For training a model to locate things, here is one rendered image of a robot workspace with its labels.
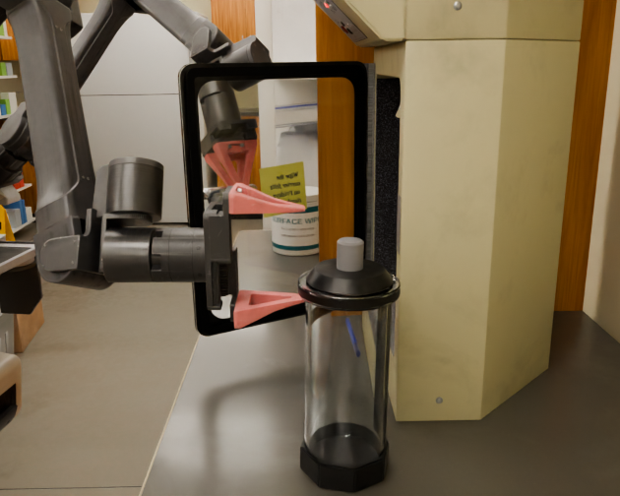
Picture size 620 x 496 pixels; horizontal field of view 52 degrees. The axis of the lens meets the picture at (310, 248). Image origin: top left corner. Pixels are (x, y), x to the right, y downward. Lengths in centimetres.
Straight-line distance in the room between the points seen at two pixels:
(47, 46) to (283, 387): 54
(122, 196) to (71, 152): 11
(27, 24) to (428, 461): 71
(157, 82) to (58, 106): 495
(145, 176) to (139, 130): 513
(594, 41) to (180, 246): 80
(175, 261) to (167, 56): 510
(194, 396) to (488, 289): 43
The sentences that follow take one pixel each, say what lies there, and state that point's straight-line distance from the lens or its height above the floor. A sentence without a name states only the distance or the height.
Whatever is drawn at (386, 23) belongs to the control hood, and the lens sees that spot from 74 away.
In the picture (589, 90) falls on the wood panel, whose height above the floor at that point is 134.
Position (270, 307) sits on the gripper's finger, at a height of 115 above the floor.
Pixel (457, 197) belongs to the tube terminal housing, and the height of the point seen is 123.
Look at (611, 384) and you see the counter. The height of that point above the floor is 94.
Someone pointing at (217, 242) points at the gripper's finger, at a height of 122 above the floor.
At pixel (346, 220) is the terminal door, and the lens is 106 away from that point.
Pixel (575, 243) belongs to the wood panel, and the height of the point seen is 107.
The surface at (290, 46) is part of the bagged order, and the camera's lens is 216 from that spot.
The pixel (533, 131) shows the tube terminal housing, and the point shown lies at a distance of 85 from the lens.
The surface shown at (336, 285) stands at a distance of 64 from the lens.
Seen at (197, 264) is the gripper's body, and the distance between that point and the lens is 65.
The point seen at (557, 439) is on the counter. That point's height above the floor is 94.
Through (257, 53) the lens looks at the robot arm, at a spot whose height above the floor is 140.
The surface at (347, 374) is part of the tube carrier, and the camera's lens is 67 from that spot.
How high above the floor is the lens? 139
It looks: 16 degrees down
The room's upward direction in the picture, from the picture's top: 1 degrees counter-clockwise
